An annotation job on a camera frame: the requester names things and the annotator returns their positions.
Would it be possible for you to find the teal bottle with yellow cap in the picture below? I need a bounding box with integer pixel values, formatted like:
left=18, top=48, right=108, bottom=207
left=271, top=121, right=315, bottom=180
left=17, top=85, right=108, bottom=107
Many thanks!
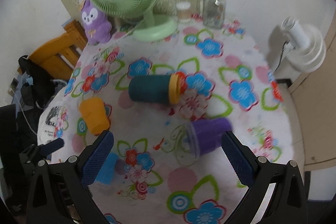
left=128, top=73, right=182, bottom=105

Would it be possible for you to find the blue plastic cup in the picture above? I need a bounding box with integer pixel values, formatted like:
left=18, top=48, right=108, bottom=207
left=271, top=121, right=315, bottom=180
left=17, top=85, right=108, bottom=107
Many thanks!
left=95, top=153, right=118, bottom=185

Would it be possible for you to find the black fan cable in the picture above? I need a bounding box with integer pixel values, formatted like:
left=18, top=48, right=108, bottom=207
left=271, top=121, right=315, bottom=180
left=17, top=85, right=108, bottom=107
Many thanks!
left=273, top=40, right=289, bottom=73

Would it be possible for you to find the black clothing pile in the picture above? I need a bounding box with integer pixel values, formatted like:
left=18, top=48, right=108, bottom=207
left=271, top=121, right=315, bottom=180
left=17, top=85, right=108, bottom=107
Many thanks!
left=18, top=55, right=68, bottom=110

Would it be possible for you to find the purple plastic cup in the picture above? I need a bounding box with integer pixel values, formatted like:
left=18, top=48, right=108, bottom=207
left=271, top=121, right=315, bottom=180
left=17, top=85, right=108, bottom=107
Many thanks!
left=186, top=118, right=232, bottom=157

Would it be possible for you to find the purple plush toy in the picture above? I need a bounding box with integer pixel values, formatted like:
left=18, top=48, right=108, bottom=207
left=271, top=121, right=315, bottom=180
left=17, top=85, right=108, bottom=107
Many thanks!
left=81, top=0, right=112, bottom=45

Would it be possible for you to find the glass jar with green lid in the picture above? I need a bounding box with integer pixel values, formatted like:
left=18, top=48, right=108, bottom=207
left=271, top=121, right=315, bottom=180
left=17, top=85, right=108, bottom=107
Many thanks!
left=198, top=0, right=226, bottom=29

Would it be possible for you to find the orange plastic cup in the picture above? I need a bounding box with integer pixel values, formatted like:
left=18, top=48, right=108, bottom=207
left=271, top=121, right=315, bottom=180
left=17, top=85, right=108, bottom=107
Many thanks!
left=79, top=97, right=110, bottom=135

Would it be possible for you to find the floral tablecloth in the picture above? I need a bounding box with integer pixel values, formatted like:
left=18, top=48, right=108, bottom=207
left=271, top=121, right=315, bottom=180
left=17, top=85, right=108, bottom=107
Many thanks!
left=47, top=16, right=294, bottom=223

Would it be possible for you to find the orange wooden chair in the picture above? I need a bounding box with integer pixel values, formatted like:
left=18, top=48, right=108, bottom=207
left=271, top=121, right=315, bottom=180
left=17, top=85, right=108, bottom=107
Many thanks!
left=28, top=19, right=88, bottom=81

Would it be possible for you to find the white floor fan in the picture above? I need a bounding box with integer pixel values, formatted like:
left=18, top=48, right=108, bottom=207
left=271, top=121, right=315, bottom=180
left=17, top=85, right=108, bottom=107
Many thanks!
left=280, top=16, right=326, bottom=73

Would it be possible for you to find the small clear container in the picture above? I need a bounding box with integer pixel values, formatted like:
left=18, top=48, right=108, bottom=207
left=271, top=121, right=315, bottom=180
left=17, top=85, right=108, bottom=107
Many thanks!
left=175, top=2, right=192, bottom=23

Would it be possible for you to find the white printed bag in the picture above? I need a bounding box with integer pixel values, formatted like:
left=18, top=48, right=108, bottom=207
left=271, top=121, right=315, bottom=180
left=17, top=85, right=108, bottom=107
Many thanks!
left=37, top=105, right=69, bottom=145

